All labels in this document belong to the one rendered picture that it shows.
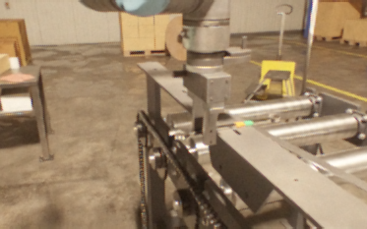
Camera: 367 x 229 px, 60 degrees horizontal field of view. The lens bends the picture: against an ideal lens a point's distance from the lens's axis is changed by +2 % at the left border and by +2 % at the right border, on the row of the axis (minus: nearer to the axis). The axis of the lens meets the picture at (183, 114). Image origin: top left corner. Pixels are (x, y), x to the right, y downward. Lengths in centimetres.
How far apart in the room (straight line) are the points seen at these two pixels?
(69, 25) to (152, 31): 338
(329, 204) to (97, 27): 1052
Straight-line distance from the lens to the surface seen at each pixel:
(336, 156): 123
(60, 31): 1080
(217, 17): 58
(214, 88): 58
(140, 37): 824
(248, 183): 74
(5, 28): 771
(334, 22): 1154
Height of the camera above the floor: 144
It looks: 21 degrees down
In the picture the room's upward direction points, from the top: straight up
